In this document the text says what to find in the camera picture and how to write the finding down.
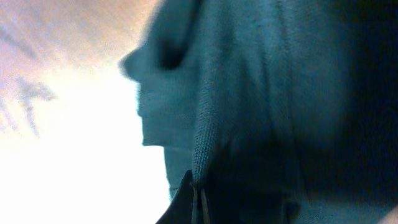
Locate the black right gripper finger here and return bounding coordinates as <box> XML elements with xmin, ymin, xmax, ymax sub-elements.
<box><xmin>156</xmin><ymin>170</ymin><xmax>196</xmax><ymax>224</ymax></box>

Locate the black t-shirt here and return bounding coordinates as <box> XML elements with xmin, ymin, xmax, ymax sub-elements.
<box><xmin>121</xmin><ymin>0</ymin><xmax>397</xmax><ymax>223</ymax></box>

